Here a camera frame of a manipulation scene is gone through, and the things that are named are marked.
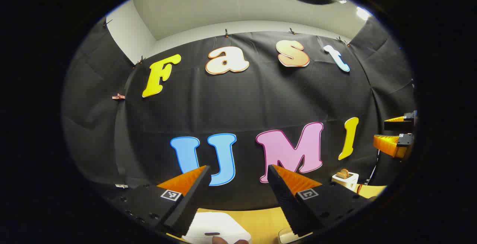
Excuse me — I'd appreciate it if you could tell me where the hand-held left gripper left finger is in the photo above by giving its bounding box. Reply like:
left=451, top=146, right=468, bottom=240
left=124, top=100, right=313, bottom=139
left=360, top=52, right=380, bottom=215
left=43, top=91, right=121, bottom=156
left=111, top=165, right=212, bottom=238

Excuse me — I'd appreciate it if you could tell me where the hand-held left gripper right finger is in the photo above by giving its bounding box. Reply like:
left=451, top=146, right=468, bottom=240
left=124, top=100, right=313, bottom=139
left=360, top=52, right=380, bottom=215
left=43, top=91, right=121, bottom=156
left=267, top=164, right=370, bottom=238

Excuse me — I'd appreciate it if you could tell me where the white rice cooker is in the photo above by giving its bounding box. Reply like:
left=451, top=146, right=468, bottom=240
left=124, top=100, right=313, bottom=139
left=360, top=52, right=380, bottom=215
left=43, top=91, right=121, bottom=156
left=182, top=211, right=252, bottom=244

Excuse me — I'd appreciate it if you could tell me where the white toaster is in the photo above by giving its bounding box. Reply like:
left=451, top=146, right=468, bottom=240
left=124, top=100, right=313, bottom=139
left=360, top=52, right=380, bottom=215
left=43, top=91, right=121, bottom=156
left=331, top=172, right=359, bottom=192

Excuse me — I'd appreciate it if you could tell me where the black backdrop cloth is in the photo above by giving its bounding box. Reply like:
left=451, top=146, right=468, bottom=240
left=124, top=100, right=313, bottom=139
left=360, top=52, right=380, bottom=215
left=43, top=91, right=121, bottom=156
left=61, top=17, right=417, bottom=211

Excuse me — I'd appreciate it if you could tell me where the white power cable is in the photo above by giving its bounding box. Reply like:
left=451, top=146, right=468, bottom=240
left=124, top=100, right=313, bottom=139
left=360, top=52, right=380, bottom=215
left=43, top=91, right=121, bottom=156
left=366, top=149, right=381, bottom=185

